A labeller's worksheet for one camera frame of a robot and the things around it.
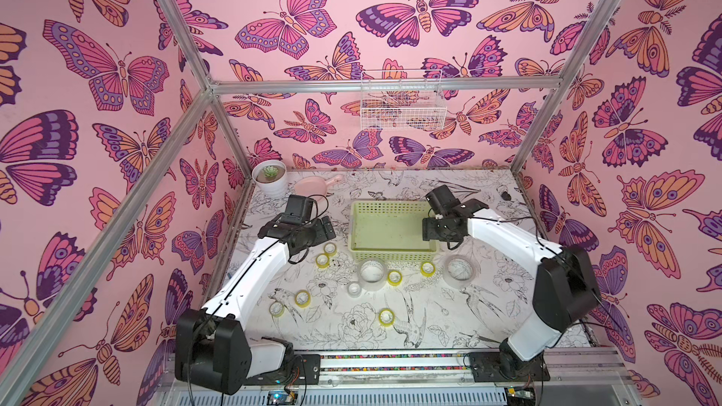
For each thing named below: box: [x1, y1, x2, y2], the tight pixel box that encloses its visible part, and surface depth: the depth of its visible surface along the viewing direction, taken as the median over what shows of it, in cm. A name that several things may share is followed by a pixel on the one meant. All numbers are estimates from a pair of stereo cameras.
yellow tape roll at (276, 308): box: [268, 300, 285, 318], surface depth 85 cm
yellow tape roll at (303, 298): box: [295, 289, 312, 309], surface depth 87 cm
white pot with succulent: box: [251, 159, 288, 199], surface depth 108 cm
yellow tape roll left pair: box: [315, 252, 330, 269], surface depth 96 cm
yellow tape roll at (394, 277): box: [386, 269, 404, 287], surface depth 91 cm
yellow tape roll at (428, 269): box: [420, 261, 437, 278], surface depth 93 cm
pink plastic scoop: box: [295, 174, 344, 199], surface depth 119 cm
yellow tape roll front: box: [377, 307, 396, 328], surface depth 83 cm
